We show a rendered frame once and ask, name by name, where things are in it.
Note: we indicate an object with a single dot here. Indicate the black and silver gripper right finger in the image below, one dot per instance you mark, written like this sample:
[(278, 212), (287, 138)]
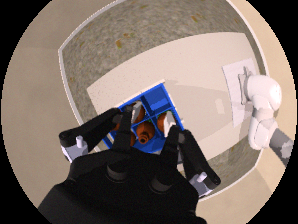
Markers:
[(196, 168)]

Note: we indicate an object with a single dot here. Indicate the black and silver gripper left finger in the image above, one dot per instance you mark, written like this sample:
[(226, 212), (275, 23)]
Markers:
[(83, 139)]

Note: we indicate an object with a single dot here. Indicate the blue plastic crate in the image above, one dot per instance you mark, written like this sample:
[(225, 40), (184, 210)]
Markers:
[(155, 102)]

